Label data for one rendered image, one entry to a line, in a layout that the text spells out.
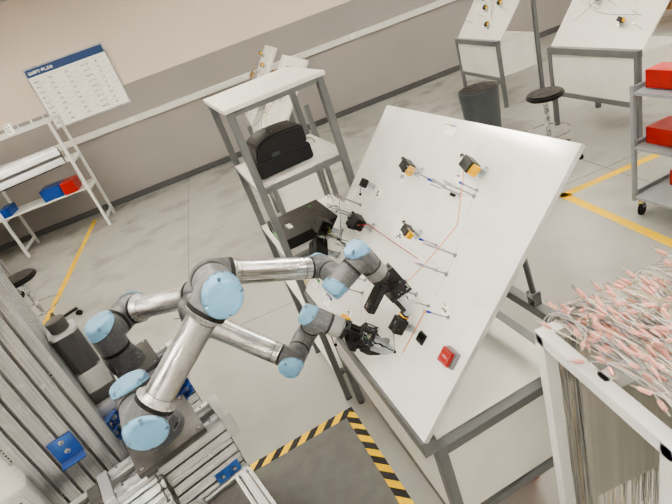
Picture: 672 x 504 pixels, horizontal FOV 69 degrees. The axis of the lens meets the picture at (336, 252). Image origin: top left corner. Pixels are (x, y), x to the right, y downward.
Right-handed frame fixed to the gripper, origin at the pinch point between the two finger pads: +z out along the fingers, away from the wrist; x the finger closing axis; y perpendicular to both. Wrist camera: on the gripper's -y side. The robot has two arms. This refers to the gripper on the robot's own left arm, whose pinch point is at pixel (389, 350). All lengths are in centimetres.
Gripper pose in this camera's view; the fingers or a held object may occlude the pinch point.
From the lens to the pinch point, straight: 182.1
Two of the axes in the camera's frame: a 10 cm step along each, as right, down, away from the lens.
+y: 3.3, -4.2, -8.5
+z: 9.1, 4.0, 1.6
